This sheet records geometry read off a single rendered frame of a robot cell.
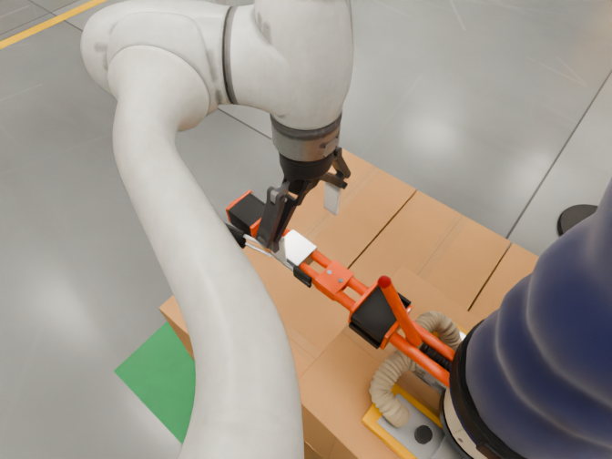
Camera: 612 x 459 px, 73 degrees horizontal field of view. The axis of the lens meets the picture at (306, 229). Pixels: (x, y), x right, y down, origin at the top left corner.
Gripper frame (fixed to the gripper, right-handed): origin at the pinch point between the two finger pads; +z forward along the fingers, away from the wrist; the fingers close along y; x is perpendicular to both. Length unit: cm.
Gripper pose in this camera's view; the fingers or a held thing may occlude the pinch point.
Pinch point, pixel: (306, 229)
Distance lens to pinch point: 72.1
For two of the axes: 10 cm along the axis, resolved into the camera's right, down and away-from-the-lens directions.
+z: 0.0, 5.8, 8.1
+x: -7.4, -5.5, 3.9
